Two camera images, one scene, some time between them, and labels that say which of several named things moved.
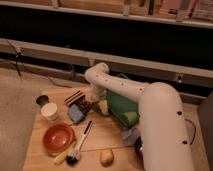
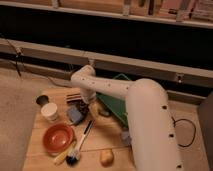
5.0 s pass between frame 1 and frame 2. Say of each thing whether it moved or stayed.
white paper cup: stayed
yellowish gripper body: moved
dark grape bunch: stayed
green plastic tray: stayed
